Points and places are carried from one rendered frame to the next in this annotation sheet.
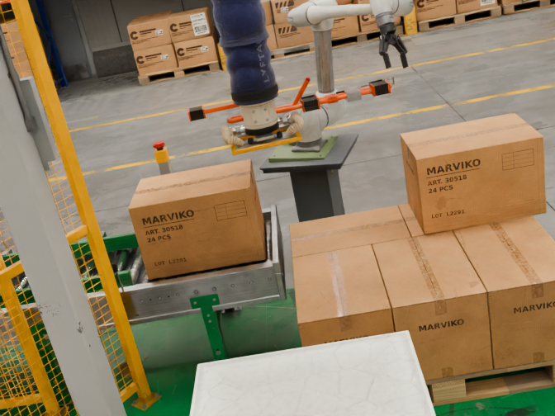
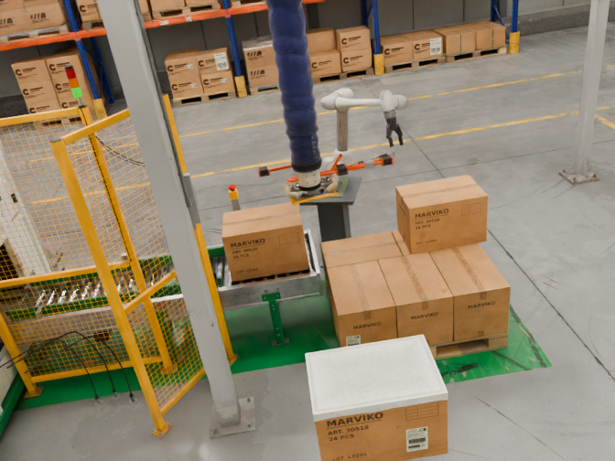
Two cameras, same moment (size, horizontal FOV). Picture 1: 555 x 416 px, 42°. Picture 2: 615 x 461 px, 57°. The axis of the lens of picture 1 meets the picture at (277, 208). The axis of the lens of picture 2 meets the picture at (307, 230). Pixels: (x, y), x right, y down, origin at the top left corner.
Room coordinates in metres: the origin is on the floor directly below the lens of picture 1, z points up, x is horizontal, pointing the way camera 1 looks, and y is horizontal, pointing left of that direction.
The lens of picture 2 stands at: (-0.47, 0.40, 2.93)
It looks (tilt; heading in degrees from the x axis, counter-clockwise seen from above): 29 degrees down; 355
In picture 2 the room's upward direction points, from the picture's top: 8 degrees counter-clockwise
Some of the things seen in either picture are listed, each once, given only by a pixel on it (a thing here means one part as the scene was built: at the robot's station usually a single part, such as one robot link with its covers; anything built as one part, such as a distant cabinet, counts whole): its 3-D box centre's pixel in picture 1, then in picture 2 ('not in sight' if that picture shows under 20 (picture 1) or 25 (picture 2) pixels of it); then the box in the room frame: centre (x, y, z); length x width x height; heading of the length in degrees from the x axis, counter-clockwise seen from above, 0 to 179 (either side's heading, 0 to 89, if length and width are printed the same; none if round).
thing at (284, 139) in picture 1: (265, 139); (313, 194); (3.25, -0.01, 1.14); 0.34 x 0.10 x 0.05; 93
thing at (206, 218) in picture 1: (201, 218); (265, 241); (3.39, 0.40, 0.75); 0.60 x 0.40 x 0.40; 87
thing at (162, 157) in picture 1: (181, 228); (243, 241); (3.89, 0.58, 0.50); 0.07 x 0.07 x 1.00; 87
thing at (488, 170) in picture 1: (471, 172); (440, 213); (3.30, -0.99, 0.74); 0.60 x 0.40 x 0.40; 87
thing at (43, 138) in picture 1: (17, 123); (178, 200); (2.49, 0.84, 1.62); 0.20 x 0.05 x 0.30; 87
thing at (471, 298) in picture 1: (419, 281); (406, 284); (3.02, -0.61, 0.34); 1.20 x 1.00 x 0.40; 87
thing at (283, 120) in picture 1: (261, 126); (309, 184); (3.34, 0.00, 1.18); 0.34 x 0.25 x 0.06; 93
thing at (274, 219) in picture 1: (275, 236); (313, 251); (3.36, 0.04, 0.58); 0.70 x 0.03 x 0.06; 177
